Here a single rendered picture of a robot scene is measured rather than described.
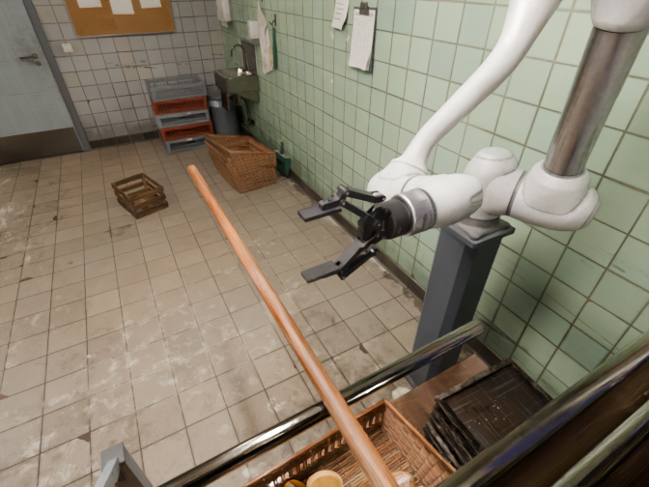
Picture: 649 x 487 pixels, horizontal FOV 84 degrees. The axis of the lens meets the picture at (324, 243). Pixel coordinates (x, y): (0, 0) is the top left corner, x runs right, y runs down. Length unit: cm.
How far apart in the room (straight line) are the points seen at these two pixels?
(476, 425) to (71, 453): 175
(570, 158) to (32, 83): 496
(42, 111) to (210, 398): 403
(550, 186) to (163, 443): 186
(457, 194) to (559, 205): 52
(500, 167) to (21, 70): 479
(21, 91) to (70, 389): 361
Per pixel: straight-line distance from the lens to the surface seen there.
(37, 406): 244
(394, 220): 69
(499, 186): 127
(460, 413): 111
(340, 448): 122
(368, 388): 65
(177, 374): 221
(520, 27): 93
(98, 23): 511
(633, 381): 48
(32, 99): 526
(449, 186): 77
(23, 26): 513
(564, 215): 126
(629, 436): 36
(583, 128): 113
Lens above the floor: 173
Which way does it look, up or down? 37 degrees down
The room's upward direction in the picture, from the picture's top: straight up
